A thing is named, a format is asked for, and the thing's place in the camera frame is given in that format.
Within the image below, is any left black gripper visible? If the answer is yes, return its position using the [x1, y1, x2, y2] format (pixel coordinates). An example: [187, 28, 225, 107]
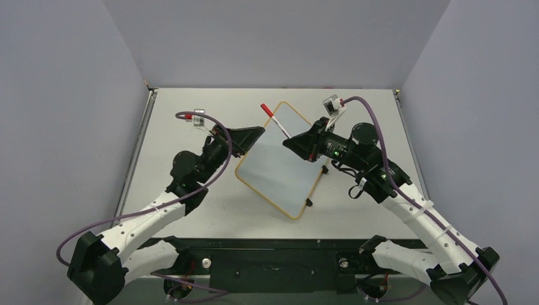
[197, 124, 264, 184]

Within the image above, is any white red whiteboard marker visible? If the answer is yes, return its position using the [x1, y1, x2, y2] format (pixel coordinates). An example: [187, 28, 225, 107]
[271, 116, 291, 139]

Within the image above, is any red marker cap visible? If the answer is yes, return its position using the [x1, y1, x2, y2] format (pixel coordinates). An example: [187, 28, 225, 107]
[260, 103, 274, 118]

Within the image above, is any yellow framed whiteboard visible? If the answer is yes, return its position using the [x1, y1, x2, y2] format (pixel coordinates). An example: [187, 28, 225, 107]
[235, 119, 328, 220]

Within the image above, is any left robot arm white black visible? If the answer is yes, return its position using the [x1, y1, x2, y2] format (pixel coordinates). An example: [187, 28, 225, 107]
[67, 125, 265, 304]

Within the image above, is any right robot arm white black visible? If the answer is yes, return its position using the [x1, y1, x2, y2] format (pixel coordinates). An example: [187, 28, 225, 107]
[283, 117, 500, 304]

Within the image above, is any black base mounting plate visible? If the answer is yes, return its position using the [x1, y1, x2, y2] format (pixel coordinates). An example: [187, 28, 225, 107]
[139, 238, 426, 295]

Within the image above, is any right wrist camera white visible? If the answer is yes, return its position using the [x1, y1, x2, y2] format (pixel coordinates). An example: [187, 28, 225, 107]
[322, 95, 346, 129]

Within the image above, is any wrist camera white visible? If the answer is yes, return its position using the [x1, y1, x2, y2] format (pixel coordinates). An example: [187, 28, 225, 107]
[322, 95, 346, 129]
[184, 109, 205, 128]

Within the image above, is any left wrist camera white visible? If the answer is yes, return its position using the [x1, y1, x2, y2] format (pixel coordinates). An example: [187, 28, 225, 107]
[184, 109, 205, 128]

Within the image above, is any left aluminium rail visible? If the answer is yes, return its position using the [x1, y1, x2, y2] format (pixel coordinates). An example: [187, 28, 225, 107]
[114, 88, 159, 217]

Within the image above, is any aluminium rail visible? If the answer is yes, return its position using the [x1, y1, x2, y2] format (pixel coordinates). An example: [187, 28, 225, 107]
[114, 88, 159, 217]
[392, 89, 430, 200]

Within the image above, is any right aluminium rail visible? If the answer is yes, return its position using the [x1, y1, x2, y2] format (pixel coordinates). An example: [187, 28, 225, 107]
[392, 89, 430, 200]

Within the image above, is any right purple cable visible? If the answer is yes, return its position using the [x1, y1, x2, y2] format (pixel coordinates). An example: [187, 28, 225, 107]
[340, 96, 508, 305]

